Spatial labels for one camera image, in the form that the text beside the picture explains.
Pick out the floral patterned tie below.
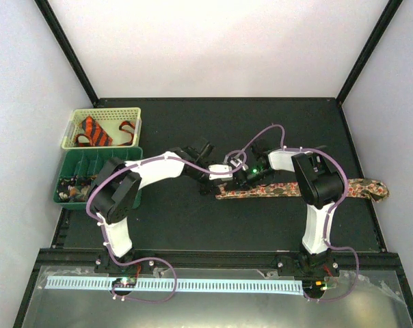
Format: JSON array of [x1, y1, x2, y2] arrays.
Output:
[[215, 178, 390, 202]]

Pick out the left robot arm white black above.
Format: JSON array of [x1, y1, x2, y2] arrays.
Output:
[[85, 140, 232, 273]]

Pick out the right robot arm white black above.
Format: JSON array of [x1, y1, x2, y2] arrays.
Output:
[[227, 146, 348, 275]]

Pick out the orange navy striped tie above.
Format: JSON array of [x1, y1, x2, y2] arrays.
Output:
[[75, 116, 136, 147]]

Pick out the green divided organizer tray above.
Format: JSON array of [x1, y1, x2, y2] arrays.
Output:
[[53, 147, 143, 210]]

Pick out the cream perforated basket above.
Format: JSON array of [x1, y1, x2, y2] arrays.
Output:
[[62, 107, 142, 150]]

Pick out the dark floral rolled tie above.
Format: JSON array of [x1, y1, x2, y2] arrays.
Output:
[[55, 175, 96, 202]]

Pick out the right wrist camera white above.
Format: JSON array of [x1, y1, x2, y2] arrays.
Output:
[[224, 153, 248, 171]]

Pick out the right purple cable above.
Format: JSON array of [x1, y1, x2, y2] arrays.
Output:
[[242, 124, 360, 303]]

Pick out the purple cable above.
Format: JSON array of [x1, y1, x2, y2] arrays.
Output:
[[242, 124, 360, 303], [85, 150, 247, 303]]

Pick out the white slotted cable duct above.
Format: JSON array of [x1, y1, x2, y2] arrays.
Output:
[[45, 276, 304, 296]]

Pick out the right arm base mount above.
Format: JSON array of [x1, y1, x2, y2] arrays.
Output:
[[276, 251, 338, 278]]

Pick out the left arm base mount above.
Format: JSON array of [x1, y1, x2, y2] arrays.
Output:
[[94, 250, 158, 276]]

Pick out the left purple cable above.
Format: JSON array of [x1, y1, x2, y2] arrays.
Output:
[[85, 150, 247, 303]]

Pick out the black aluminium front rail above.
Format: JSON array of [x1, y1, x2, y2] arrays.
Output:
[[35, 248, 401, 270]]

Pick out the right black frame post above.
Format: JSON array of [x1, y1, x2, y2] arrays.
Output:
[[336, 0, 403, 106]]

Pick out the black frame post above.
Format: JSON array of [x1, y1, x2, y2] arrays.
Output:
[[336, 0, 403, 106], [34, 0, 99, 107]]

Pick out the left black frame post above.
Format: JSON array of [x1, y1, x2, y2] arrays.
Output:
[[34, 0, 99, 107]]

